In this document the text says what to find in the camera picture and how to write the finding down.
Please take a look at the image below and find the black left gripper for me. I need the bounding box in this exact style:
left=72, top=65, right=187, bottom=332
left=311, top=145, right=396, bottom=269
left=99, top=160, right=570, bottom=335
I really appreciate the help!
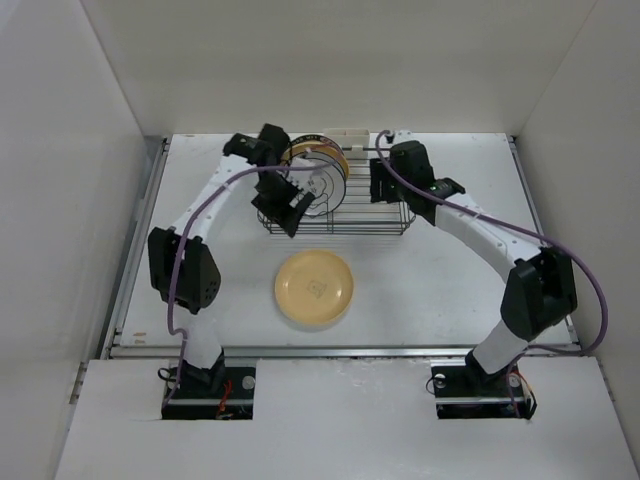
left=253, top=171, right=313, bottom=237

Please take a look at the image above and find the white plate black ring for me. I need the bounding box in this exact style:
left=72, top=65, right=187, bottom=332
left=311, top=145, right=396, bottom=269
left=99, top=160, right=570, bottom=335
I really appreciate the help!
left=294, top=149, right=348, bottom=217

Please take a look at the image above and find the yellow plate with drawing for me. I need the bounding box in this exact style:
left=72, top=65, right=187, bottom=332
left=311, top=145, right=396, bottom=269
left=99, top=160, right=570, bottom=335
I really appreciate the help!
left=274, top=249, right=355, bottom=331

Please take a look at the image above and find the white plate green lettered rim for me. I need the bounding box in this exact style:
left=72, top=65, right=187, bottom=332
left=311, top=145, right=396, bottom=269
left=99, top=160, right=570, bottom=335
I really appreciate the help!
left=290, top=134, right=342, bottom=151

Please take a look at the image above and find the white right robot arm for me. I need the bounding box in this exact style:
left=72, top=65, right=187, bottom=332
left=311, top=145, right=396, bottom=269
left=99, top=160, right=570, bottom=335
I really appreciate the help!
left=381, top=139, right=577, bottom=394

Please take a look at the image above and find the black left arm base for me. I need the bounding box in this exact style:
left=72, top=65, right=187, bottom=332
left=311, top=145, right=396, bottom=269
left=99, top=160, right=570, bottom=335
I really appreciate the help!
left=157, top=354, right=257, bottom=421

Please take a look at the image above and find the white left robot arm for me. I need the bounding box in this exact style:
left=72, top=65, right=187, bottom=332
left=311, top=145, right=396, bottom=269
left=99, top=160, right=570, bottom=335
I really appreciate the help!
left=147, top=124, right=316, bottom=397

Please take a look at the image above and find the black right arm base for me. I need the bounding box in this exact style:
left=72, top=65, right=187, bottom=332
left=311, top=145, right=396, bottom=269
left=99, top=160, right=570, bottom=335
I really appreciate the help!
left=425, top=359, right=538, bottom=421

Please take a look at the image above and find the cream cutlery holder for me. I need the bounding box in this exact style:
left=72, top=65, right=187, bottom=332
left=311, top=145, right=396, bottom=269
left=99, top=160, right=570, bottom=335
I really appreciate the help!
left=322, top=128, right=371, bottom=151

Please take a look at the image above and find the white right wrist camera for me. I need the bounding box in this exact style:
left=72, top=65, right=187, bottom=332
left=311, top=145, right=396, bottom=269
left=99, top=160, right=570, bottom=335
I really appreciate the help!
left=384, top=129, right=415, bottom=148

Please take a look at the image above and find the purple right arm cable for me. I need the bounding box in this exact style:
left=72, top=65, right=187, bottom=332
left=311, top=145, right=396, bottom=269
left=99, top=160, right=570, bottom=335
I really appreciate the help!
left=374, top=129, right=609, bottom=419

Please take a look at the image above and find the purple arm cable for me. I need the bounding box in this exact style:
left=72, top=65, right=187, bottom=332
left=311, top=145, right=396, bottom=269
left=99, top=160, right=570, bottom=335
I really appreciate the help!
left=164, top=162, right=321, bottom=406
left=374, top=129, right=609, bottom=419

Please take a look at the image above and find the metal wire dish rack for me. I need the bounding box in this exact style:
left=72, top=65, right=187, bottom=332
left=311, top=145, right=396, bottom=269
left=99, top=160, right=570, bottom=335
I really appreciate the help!
left=255, top=144, right=416, bottom=236

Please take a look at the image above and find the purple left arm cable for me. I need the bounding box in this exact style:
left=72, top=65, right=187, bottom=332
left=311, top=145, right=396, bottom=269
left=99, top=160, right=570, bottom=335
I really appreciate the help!
left=164, top=162, right=321, bottom=406

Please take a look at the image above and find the aluminium frame rail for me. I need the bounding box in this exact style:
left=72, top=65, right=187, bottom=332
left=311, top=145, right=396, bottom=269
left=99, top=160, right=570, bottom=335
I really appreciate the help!
left=99, top=133, right=584, bottom=361

